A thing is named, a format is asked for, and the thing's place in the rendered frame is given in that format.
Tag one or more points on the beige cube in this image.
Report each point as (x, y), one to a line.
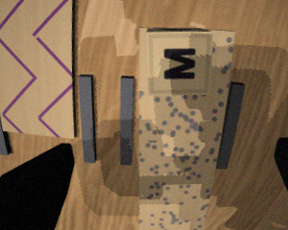
(179, 61)

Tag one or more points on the tan strip with purple zigzag pattern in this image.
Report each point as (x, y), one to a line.
(37, 61)

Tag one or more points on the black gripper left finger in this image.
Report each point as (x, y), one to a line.
(32, 195)

